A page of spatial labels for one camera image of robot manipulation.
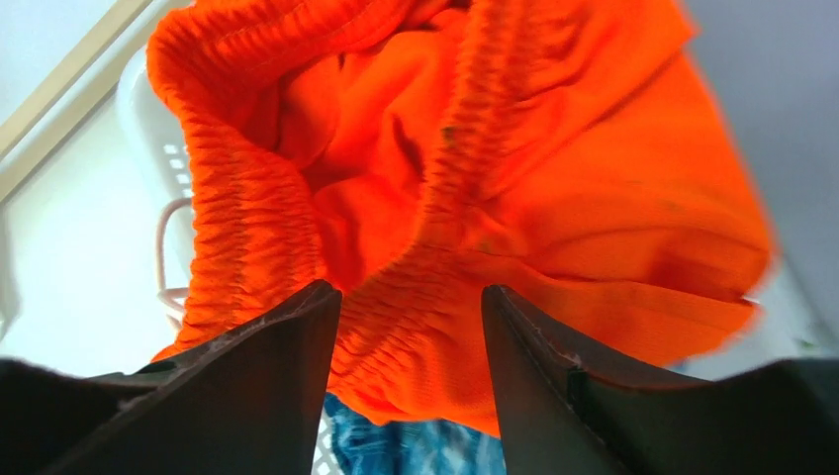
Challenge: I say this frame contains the wooden clothes rack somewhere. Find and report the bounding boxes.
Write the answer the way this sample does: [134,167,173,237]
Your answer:
[1,1,191,202]

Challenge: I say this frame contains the clear plastic basket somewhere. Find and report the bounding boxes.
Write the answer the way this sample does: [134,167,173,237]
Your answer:
[114,46,342,475]

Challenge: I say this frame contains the orange shorts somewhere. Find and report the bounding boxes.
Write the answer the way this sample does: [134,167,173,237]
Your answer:
[146,1,772,435]

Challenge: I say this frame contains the blue patterned shorts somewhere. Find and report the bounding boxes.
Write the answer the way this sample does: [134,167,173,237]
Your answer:
[324,394,507,475]

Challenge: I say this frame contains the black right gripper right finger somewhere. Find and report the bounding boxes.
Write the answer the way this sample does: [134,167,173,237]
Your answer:
[481,285,838,474]

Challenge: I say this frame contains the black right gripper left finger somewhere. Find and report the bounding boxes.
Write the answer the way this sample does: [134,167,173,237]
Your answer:
[1,280,341,474]

